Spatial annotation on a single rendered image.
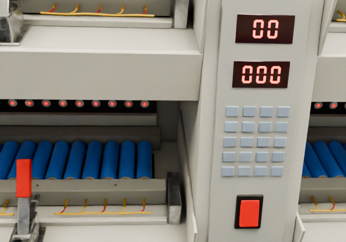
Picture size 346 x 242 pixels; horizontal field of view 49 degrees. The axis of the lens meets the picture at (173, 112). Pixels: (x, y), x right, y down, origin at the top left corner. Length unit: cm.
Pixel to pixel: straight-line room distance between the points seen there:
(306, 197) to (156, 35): 25
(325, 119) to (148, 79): 30
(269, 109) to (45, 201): 25
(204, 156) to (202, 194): 4
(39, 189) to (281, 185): 24
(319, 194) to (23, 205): 31
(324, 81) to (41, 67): 24
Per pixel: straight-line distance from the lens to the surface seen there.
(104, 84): 32
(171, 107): 52
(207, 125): 32
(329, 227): 46
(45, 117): 51
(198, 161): 34
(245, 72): 31
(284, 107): 33
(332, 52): 35
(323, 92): 36
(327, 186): 47
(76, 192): 42
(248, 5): 31
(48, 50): 32
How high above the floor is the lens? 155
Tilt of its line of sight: 16 degrees down
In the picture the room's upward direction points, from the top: 2 degrees clockwise
